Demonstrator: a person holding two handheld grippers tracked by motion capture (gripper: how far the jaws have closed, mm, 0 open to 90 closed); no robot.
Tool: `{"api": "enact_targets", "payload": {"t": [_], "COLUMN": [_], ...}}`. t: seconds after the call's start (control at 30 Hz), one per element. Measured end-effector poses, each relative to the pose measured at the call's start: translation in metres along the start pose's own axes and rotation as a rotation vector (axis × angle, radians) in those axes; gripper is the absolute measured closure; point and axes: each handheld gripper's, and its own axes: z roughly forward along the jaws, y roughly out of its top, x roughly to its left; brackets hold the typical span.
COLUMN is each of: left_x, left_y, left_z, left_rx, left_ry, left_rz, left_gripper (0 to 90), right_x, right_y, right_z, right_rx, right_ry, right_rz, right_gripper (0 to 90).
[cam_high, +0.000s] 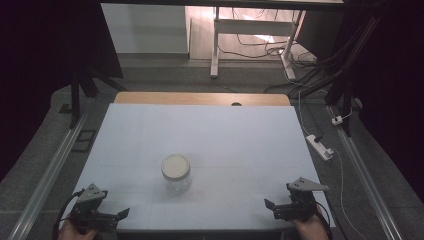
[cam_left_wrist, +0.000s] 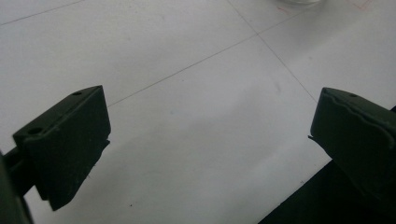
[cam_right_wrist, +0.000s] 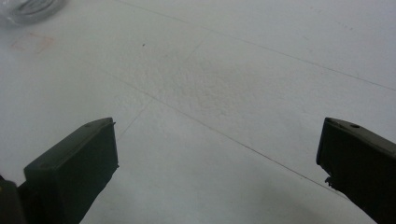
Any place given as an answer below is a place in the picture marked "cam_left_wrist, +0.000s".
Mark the white table sheet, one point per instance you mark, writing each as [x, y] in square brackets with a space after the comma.
[202, 93]

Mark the clear glass jar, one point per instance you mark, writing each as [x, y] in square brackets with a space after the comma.
[299, 1]

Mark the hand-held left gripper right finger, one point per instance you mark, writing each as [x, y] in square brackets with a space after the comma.
[358, 140]

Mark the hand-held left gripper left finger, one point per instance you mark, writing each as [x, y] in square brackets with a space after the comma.
[68, 140]

